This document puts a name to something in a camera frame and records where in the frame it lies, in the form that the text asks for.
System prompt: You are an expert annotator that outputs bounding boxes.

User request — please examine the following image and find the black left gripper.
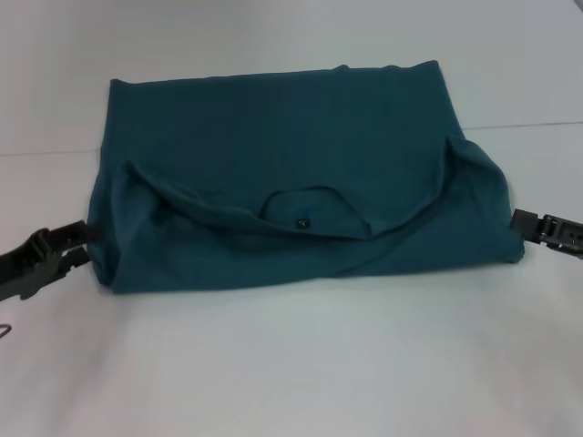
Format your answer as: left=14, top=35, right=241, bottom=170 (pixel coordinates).
left=0, top=219, right=97, bottom=302

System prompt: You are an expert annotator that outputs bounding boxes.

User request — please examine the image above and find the teal T-shirt with FREE print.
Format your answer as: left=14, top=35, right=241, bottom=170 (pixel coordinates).
left=86, top=59, right=525, bottom=296

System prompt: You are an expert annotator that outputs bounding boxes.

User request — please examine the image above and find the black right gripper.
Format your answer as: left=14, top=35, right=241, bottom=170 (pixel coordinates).
left=510, top=208, right=583, bottom=260

